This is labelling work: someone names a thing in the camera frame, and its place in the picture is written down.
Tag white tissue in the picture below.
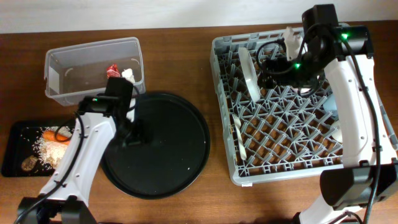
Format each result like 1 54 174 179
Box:
121 68 136 83

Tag black rectangular tray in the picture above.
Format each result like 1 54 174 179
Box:
1 119 75 177

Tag white plastic fork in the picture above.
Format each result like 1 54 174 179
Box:
232 114 247 161

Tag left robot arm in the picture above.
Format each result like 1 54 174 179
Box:
15 94 140 223

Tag grey dishwasher rack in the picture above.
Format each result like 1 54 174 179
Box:
210 23 398 187

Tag red snack wrapper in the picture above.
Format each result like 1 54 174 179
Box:
106 64 121 78

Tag round black serving tray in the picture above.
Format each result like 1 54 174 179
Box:
101 92 210 200

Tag light blue cup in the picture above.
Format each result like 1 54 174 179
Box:
323 94 338 119

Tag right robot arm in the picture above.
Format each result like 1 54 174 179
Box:
259 22 397 223

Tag orange carrot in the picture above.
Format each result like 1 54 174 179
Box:
42 130 70 145

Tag clear plastic bin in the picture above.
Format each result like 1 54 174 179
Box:
44 37 146 106

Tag grey plate with rice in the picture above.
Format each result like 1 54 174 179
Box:
238 47 261 103

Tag brown food lump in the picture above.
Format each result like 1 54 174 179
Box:
21 156 39 172

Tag spilled rice and shells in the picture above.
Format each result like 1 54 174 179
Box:
21 126 73 173

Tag cream white cup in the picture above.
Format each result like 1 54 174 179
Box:
331 120 343 143

